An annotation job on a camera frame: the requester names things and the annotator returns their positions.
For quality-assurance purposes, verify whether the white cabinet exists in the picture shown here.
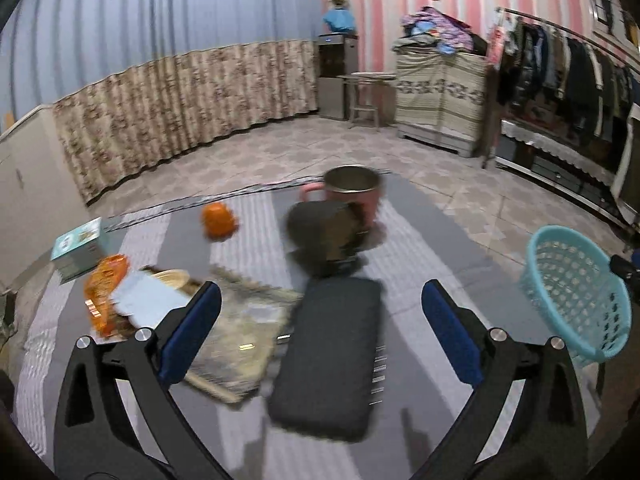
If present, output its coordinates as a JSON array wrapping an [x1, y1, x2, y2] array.
[[0, 105, 93, 286]]

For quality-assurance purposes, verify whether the low shelf with lace cloth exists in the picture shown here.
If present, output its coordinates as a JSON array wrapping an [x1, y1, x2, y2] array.
[[500, 117, 621, 188]]

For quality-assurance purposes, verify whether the small folding table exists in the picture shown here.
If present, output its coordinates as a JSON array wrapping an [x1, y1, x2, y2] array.
[[337, 72, 396, 128]]

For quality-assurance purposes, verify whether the blue cloth cover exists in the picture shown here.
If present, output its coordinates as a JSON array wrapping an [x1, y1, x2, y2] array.
[[322, 7, 357, 33]]

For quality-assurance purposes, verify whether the pile of clothes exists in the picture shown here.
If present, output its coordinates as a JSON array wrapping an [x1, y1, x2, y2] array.
[[392, 7, 488, 56]]

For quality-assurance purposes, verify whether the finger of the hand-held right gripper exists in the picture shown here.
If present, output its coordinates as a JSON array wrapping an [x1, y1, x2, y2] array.
[[609, 255, 640, 305]]

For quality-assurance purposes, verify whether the orange snack packet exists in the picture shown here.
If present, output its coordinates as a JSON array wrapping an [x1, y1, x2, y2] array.
[[84, 254, 132, 338]]

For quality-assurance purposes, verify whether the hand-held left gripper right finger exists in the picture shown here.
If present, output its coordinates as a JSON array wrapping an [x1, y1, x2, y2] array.
[[421, 280, 588, 480]]

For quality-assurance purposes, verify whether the dark round container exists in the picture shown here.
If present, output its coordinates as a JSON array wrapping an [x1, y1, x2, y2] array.
[[285, 201, 371, 281]]

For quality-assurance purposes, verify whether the cloth-covered cabinet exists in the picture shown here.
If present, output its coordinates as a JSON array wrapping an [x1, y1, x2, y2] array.
[[395, 50, 488, 158]]

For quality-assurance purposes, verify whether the metal clothes rack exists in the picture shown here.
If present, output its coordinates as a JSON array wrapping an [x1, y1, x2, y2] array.
[[482, 7, 640, 231]]

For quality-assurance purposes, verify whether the light blue cardboard box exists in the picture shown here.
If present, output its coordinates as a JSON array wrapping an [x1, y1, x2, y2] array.
[[51, 217, 113, 283]]

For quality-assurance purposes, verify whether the beige paper bowl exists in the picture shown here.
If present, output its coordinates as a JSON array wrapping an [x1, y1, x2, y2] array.
[[150, 269, 193, 293]]

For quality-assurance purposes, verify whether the pink cup with metal inside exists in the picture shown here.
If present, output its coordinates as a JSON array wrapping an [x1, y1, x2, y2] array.
[[300, 165, 388, 233]]

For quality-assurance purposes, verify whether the black flat case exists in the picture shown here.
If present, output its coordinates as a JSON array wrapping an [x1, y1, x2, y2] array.
[[267, 277, 385, 442]]

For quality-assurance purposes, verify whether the row of hanging clothes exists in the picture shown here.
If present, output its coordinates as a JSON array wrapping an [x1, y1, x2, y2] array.
[[487, 15, 640, 146]]

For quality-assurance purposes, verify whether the grey striped mat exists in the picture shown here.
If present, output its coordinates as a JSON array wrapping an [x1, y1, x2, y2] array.
[[10, 172, 601, 480]]

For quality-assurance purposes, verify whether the blue and floral curtain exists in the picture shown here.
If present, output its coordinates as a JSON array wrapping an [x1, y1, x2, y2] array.
[[0, 0, 323, 206]]

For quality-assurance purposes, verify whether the light blue plastic basket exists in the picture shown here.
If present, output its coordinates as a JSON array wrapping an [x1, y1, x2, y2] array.
[[520, 225, 633, 366]]

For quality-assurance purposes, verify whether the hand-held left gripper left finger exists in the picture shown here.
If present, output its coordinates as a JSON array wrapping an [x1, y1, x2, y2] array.
[[54, 281, 236, 480]]

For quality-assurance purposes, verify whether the patterned flat packet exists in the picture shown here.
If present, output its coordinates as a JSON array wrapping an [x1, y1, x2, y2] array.
[[182, 267, 303, 406]]

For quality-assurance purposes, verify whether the grey water dispenser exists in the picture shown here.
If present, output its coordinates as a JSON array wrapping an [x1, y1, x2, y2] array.
[[317, 33, 360, 121]]

